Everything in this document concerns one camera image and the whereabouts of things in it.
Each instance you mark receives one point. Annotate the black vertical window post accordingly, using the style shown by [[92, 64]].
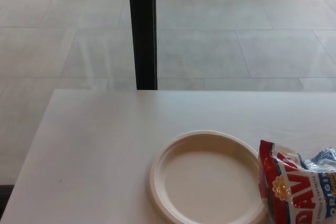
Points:
[[143, 30]]

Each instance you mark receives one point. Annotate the red white sunflower seed bag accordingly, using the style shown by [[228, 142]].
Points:
[[294, 195]]

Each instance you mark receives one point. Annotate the white round paper plate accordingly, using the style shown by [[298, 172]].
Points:
[[204, 182]]

